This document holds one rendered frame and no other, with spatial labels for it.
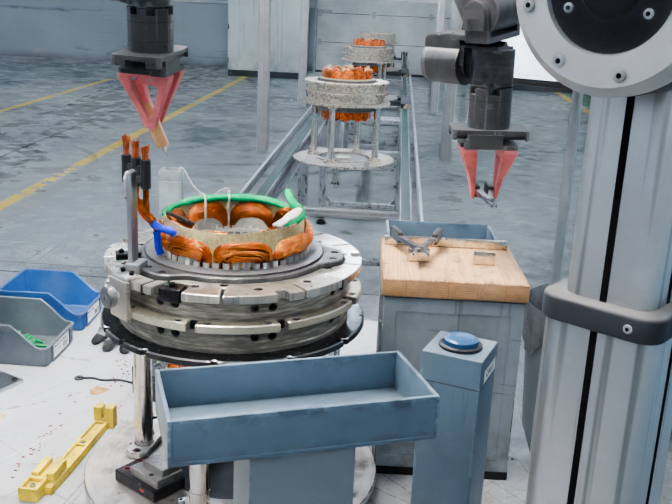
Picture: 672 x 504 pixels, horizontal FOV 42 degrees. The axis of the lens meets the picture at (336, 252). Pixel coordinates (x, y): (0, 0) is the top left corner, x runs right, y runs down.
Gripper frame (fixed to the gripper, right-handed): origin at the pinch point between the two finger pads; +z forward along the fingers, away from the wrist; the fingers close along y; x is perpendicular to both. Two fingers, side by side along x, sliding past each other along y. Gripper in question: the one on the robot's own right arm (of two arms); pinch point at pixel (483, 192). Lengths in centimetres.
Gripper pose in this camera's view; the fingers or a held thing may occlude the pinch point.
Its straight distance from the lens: 123.6
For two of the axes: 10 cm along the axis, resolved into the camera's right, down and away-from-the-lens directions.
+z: -0.2, 9.5, 3.0
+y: -10.0, -0.2, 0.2
